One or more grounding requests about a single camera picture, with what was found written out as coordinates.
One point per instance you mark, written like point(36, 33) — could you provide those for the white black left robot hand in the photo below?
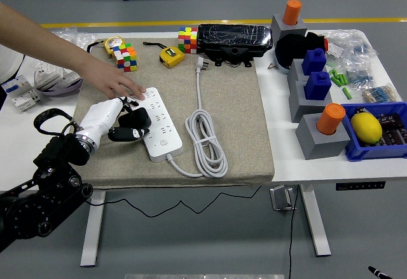
point(98, 118)

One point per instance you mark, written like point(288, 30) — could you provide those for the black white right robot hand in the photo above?
point(378, 272)

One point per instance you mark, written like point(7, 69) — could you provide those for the person's hand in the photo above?
point(108, 80)

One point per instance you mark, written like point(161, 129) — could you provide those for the black plug adapter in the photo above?
point(136, 118)

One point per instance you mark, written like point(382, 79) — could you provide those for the white power strip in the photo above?
point(165, 123)

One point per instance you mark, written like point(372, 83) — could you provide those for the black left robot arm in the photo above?
point(60, 152)

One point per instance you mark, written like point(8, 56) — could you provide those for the person's forearm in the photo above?
point(41, 40)

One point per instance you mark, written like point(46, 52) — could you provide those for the white-edged puzzle cube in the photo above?
point(125, 58)

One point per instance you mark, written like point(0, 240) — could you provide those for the yellow tape measure round face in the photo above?
point(114, 43)

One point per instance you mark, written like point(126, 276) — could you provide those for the empty clear plastic bag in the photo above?
point(84, 39)

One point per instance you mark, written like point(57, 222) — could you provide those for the clear bag of nuts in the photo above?
point(68, 34)

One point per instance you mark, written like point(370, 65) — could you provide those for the yellow black tape measure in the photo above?
point(171, 57)

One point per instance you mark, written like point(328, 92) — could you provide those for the white table leg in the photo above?
point(92, 228)
point(313, 221)

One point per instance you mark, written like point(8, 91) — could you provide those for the white blue circuit breaker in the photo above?
point(19, 96)

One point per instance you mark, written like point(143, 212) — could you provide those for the black table control panel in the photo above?
point(359, 186)

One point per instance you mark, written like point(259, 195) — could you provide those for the neon stickerless puzzle cube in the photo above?
point(187, 40)

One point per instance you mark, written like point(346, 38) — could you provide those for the person's torso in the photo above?
point(9, 63)

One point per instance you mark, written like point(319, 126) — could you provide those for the blue plastic bin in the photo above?
point(359, 152)

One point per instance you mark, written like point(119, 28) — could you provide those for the grey-brown mat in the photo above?
point(229, 117)

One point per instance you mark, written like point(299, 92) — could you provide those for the black wrapped box device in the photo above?
point(233, 37)

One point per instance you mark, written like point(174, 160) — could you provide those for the grey square block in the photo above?
point(318, 145)
point(295, 72)
point(302, 107)
point(280, 28)

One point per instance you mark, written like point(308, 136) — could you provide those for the dark brown components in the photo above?
point(394, 129)

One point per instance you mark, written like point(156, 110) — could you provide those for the yellow lemon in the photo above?
point(365, 128)

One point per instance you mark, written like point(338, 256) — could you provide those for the orange cylinder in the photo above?
point(330, 118)
point(292, 12)

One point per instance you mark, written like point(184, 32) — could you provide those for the white round base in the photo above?
point(282, 67)

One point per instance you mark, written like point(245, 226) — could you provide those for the clear bag of resistors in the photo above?
point(381, 94)

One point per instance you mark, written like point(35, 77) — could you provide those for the green battery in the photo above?
point(344, 79)
point(337, 80)
point(347, 93)
point(333, 74)

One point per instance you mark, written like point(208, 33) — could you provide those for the black cloth bundle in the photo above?
point(292, 48)

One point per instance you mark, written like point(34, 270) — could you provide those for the blue peg block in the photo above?
point(316, 86)
point(313, 61)

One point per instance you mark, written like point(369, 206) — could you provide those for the clear bag blue components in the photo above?
point(359, 75)
point(349, 47)

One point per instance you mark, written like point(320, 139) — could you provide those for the red cap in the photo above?
point(326, 44)

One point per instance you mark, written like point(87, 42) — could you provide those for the silver metal bracket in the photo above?
point(280, 198)

